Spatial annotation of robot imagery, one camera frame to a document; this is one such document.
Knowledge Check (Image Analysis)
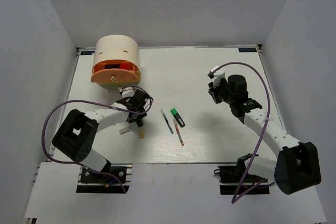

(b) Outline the cream round drawer organizer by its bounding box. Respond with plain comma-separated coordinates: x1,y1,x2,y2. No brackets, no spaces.
92,35,141,72

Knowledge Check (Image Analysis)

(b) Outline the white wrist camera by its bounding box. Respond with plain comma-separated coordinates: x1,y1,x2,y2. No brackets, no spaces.
119,87,134,99
208,65,226,86

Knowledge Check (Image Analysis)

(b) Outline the small tan eraser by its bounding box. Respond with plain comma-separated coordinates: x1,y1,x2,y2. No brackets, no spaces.
139,131,145,138

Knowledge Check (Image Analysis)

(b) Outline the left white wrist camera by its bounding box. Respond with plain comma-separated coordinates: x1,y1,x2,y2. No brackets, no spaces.
119,87,134,99

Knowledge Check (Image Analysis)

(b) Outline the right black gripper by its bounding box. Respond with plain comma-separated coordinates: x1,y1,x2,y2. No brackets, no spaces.
209,77,235,105

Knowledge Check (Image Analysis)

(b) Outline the grey white eraser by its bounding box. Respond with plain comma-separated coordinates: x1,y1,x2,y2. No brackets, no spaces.
119,126,132,135

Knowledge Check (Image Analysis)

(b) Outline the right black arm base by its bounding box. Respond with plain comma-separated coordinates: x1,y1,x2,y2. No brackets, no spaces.
214,163,270,196

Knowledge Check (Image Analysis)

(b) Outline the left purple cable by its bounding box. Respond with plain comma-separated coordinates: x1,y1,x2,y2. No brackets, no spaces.
43,85,154,193

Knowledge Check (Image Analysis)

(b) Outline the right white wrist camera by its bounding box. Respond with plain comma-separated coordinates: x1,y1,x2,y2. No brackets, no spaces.
208,65,226,86

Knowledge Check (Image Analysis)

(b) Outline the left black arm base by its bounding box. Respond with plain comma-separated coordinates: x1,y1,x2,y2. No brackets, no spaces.
76,164,132,194

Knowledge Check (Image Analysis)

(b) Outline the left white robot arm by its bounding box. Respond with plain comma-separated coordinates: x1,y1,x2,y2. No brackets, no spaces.
52,89,152,182

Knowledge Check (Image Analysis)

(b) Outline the orange highlighter marker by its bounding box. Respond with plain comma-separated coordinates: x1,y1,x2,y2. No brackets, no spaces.
104,62,133,70

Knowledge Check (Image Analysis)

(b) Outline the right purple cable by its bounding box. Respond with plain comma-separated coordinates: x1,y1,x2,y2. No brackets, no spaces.
214,61,276,204

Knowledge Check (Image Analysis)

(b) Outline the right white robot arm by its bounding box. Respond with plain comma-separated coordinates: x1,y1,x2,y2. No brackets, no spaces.
208,73,321,195

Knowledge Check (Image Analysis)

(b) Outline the green pen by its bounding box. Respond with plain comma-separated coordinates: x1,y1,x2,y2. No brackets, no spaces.
160,109,174,134

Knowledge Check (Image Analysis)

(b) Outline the green highlighter marker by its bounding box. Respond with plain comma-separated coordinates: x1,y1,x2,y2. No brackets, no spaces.
170,108,185,127

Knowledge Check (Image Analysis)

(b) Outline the red pen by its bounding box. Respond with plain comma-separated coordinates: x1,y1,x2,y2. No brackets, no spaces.
173,119,184,146

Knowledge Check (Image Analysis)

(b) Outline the purple cable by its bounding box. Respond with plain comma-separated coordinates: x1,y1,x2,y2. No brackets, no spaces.
43,85,154,193
214,61,276,204

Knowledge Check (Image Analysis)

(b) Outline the orange top drawer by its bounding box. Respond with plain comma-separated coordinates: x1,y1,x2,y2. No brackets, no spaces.
91,60,141,84

